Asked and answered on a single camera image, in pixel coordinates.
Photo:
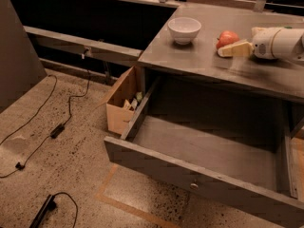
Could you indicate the round metal drawer knob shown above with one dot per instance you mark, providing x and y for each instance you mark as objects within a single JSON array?
[{"x": 194, "y": 186}]

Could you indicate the grey metal rail shelf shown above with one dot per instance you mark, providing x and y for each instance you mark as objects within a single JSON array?
[{"x": 125, "y": 56}]

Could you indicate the red apple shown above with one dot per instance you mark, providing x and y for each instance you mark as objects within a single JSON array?
[{"x": 227, "y": 37}]

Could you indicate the grey open top drawer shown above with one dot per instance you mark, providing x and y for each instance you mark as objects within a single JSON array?
[{"x": 233, "y": 143}]

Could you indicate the white ceramic bowl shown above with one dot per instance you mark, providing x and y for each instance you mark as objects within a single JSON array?
[{"x": 184, "y": 29}]

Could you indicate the cardboard box with items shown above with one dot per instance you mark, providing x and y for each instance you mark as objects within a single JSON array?
[{"x": 118, "y": 103}]

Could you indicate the black power strip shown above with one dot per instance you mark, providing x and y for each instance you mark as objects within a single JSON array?
[{"x": 48, "y": 205}]

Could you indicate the grey cabinet counter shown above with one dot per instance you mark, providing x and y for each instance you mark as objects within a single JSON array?
[{"x": 273, "y": 78}]

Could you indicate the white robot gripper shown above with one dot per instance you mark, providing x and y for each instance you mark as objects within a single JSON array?
[{"x": 263, "y": 44}]

